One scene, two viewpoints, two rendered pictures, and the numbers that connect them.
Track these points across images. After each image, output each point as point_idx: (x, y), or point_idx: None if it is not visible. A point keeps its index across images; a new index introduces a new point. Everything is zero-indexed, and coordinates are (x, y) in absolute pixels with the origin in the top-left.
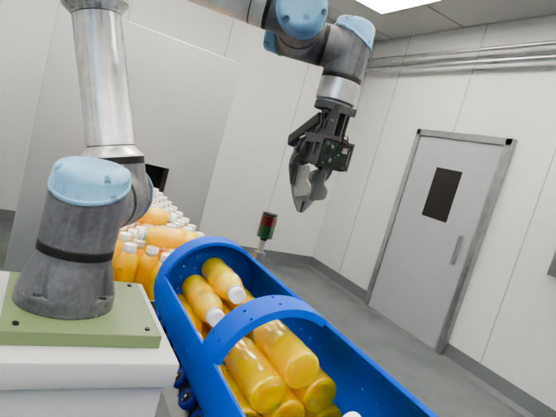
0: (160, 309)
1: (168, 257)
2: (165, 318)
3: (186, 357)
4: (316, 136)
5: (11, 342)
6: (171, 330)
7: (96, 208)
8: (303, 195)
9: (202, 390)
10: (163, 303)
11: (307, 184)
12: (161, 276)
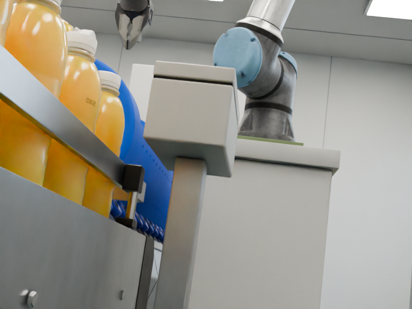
0: (137, 163)
1: (132, 97)
2: (143, 167)
3: (160, 178)
4: (152, 6)
5: None
6: (150, 171)
7: None
8: (138, 41)
9: (167, 185)
10: (144, 152)
11: (141, 35)
12: (140, 124)
